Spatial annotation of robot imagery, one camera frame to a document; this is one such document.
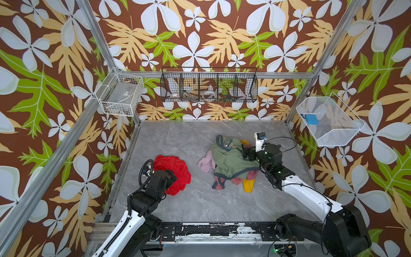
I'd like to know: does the aluminium corner frame post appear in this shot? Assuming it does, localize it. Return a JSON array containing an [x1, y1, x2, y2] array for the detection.
[[76, 1, 141, 126], [285, 0, 366, 125]]

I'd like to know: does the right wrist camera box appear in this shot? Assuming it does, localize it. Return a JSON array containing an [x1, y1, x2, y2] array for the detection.
[[254, 132, 266, 152]]

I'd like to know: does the blue object in basket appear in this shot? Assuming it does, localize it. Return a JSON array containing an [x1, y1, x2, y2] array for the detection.
[[304, 114, 319, 125]]

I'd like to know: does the yellow cloth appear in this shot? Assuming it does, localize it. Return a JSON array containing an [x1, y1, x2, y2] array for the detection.
[[241, 139, 255, 193]]

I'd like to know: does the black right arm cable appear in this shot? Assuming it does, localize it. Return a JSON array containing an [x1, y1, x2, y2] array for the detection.
[[261, 136, 298, 155]]

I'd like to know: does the white wire basket left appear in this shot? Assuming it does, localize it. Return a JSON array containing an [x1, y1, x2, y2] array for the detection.
[[96, 68, 144, 117]]

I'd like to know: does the aluminium corner frame post left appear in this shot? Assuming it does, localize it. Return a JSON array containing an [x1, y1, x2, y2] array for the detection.
[[76, 1, 141, 126]]

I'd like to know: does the aluminium corner frame post right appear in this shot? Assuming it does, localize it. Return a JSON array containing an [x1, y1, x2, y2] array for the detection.
[[285, 0, 366, 125]]

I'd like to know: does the white wire basket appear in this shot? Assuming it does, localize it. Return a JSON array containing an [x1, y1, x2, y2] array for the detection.
[[96, 68, 144, 117], [296, 93, 365, 147]]

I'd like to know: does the green t-shirt with print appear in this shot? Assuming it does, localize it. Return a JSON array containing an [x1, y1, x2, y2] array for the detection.
[[211, 135, 260, 182]]

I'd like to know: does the dark pink ribbed cloth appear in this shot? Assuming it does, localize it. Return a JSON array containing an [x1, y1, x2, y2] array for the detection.
[[212, 170, 259, 190]]

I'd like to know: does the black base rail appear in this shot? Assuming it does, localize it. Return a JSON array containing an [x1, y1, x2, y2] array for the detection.
[[153, 221, 283, 245]]

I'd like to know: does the light pink ribbed cloth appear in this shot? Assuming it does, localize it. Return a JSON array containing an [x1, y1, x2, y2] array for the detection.
[[198, 150, 216, 173]]

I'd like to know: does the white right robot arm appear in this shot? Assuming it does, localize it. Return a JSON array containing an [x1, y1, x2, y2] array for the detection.
[[242, 143, 372, 257]]

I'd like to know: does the black wire basket centre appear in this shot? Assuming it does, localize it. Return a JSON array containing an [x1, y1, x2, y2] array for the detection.
[[159, 67, 259, 103]]

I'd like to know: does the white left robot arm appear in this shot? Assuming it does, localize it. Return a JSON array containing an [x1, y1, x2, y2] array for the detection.
[[93, 170, 177, 257]]

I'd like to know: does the white wire basket right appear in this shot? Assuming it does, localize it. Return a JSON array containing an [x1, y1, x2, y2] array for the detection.
[[296, 93, 365, 147]]

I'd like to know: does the red towel cloth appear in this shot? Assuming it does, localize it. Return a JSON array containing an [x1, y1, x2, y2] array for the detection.
[[154, 155, 192, 196]]

